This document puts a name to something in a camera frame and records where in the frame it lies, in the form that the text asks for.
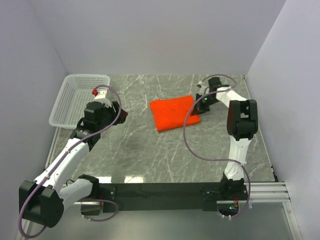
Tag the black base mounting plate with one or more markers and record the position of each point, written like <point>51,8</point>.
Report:
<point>170,196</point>

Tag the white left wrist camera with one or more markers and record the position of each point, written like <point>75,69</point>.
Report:
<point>101,96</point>

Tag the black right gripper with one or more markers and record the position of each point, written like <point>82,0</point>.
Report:
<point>199,108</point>

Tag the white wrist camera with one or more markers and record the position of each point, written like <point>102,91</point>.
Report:
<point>203,89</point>
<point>101,96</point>

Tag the orange t-shirt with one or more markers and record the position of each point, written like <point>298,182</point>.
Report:
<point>170,114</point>

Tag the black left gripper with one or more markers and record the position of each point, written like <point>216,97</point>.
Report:
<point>111,109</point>

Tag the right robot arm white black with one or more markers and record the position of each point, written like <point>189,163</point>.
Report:
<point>241,125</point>

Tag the aluminium frame rail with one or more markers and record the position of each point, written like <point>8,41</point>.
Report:
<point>269,192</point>

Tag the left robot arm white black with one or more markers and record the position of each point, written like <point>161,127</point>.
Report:
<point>44,199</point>

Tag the white perforated plastic basket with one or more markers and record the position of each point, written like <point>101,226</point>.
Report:
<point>73,96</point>

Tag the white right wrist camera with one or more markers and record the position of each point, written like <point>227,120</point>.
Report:
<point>203,89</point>

